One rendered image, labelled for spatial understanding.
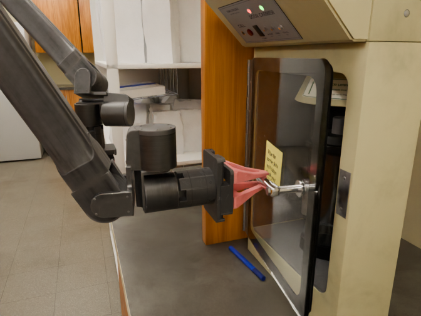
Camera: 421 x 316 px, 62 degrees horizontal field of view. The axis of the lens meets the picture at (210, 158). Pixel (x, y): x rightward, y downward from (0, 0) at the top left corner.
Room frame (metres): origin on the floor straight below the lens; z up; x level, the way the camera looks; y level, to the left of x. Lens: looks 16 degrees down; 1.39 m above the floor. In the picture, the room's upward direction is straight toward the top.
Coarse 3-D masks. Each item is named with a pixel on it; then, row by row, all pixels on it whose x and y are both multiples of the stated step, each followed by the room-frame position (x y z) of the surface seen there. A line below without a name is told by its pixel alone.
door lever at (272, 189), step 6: (258, 180) 0.53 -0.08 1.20; (264, 180) 0.52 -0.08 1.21; (270, 180) 0.51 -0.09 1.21; (264, 186) 0.51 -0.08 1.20; (270, 186) 0.49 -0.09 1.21; (276, 186) 0.49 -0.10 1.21; (282, 186) 0.49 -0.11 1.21; (288, 186) 0.49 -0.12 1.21; (294, 186) 0.50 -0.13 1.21; (300, 186) 0.49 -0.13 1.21; (270, 192) 0.48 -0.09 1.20; (276, 192) 0.48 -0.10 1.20; (282, 192) 0.49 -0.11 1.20; (288, 192) 0.49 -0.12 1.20; (294, 192) 0.50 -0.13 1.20; (300, 192) 0.49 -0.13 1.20
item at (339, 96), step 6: (336, 78) 0.57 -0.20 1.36; (342, 78) 0.57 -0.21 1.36; (336, 84) 0.57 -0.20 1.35; (342, 84) 0.57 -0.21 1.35; (336, 90) 0.57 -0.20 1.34; (342, 90) 0.56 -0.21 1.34; (336, 96) 0.56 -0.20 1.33; (342, 96) 0.56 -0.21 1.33; (336, 102) 0.56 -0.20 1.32; (342, 102) 0.55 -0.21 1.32
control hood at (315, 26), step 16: (208, 0) 0.71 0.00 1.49; (224, 0) 0.66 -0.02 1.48; (240, 0) 0.61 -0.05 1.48; (288, 0) 0.50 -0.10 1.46; (304, 0) 0.47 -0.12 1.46; (320, 0) 0.45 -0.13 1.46; (336, 0) 0.45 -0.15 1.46; (352, 0) 0.45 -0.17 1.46; (368, 0) 0.46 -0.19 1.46; (288, 16) 0.53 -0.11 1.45; (304, 16) 0.50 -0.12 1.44; (320, 16) 0.47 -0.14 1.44; (336, 16) 0.45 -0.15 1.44; (352, 16) 0.45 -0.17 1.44; (368, 16) 0.46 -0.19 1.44; (304, 32) 0.53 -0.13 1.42; (320, 32) 0.50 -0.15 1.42; (336, 32) 0.47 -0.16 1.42; (352, 32) 0.46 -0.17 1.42
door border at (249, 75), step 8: (248, 80) 0.75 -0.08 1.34; (248, 104) 0.76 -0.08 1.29; (248, 112) 0.75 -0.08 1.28; (248, 120) 0.75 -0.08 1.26; (248, 128) 0.75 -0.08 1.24; (248, 136) 0.75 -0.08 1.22; (248, 144) 0.75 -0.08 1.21; (248, 152) 0.75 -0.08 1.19; (248, 160) 0.74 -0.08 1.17; (248, 200) 0.74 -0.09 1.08
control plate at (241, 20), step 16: (256, 0) 0.57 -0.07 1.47; (272, 0) 0.53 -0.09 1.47; (224, 16) 0.71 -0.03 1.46; (240, 16) 0.65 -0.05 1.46; (256, 16) 0.61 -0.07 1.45; (272, 16) 0.57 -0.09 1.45; (240, 32) 0.71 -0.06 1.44; (256, 32) 0.65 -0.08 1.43; (272, 32) 0.60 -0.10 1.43; (288, 32) 0.56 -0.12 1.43
